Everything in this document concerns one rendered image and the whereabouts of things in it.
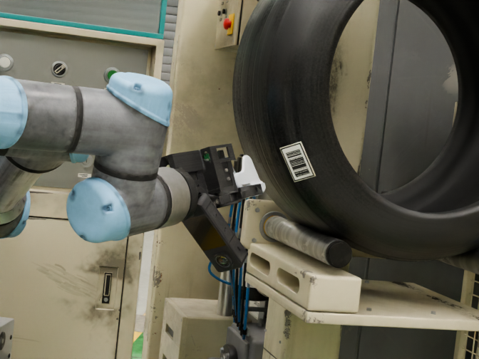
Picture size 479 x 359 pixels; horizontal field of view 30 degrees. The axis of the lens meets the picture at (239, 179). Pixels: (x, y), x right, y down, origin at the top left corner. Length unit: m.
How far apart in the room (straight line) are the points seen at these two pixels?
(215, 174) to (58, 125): 0.28
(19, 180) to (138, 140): 0.56
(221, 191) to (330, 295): 0.36
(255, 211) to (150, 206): 0.72
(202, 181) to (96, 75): 0.94
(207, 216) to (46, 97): 0.29
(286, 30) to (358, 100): 0.46
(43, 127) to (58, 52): 1.11
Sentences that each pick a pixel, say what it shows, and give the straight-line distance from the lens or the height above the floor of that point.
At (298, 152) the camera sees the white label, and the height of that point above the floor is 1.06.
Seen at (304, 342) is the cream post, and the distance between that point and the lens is 1.86.
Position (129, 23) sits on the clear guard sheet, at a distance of 2.08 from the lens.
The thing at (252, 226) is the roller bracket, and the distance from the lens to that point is 1.75.
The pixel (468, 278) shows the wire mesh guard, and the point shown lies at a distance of 2.00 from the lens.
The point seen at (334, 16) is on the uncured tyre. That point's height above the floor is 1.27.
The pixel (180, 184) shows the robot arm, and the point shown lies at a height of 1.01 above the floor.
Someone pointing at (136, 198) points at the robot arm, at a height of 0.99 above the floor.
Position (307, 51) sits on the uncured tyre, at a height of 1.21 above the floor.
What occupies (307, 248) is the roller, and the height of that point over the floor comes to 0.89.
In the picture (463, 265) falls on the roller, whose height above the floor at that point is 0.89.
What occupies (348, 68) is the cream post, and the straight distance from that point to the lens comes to 1.83.
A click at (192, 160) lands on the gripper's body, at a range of 1.16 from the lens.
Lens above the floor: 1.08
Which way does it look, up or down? 3 degrees down
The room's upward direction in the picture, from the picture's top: 6 degrees clockwise
